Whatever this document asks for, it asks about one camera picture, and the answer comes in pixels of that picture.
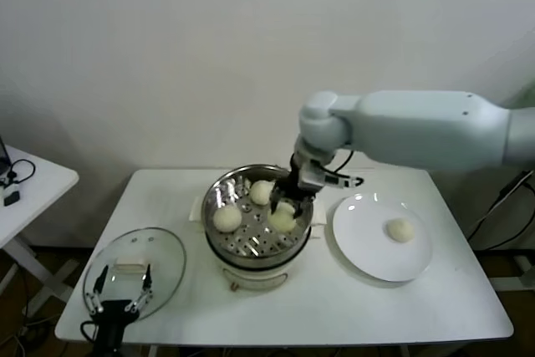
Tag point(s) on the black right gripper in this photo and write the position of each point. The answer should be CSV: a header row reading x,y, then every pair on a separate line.
x,y
294,187

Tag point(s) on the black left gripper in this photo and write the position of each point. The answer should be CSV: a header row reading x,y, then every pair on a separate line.
x,y
112,319

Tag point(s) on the white steamed baozi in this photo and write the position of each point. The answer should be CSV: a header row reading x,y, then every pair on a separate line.
x,y
281,223
400,231
260,193
227,219

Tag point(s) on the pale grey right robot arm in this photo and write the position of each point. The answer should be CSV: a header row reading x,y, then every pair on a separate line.
x,y
418,127

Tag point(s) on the stainless steel steamer basket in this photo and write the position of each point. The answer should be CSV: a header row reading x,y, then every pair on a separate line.
x,y
221,190

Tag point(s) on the round glass pot lid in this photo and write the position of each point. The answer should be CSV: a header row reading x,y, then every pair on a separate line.
x,y
134,248

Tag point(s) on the white round plate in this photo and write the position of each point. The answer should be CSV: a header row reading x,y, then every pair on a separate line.
x,y
359,248

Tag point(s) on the white electric cooker pot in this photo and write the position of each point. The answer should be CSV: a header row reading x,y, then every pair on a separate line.
x,y
251,279

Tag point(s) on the small white folding table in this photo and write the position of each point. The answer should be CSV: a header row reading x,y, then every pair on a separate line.
x,y
42,190

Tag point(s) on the small black box device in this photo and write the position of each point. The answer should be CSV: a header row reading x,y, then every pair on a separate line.
x,y
11,199

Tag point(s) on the white furniture foot bar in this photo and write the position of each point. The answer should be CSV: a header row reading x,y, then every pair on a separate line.
x,y
512,284

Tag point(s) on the white power strip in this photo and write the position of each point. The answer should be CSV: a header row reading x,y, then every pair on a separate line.
x,y
523,263

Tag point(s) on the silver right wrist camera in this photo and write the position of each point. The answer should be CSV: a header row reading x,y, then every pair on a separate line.
x,y
315,178

